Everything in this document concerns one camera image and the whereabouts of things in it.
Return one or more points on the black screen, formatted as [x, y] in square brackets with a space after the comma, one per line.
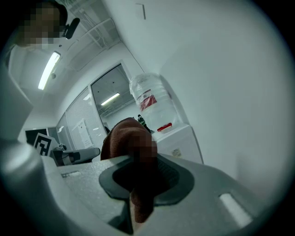
[32, 136]

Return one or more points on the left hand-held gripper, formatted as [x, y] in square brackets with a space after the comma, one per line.
[69, 154]

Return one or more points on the white paper sheet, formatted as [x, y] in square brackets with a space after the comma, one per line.
[83, 133]

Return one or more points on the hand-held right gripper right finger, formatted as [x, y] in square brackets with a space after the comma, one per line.
[207, 184]

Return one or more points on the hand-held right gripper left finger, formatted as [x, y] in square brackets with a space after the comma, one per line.
[87, 184]

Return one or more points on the white water dispenser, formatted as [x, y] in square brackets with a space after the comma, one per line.
[182, 143]

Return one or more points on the red plastic piece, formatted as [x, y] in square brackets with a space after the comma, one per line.
[164, 127]

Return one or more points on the round ceiling sensor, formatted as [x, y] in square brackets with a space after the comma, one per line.
[53, 75]

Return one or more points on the clear water bottle red label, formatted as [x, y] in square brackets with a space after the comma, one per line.
[154, 99]

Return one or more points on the white window blinds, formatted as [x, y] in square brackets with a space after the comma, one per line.
[80, 110]

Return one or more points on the black head camera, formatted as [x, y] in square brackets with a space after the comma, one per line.
[71, 28]

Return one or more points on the brown cloth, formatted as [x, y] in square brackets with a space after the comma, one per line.
[129, 143]

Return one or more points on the person's head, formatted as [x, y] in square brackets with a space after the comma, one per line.
[39, 23]

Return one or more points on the long ceiling light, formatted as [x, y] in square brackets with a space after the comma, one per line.
[110, 99]
[48, 70]

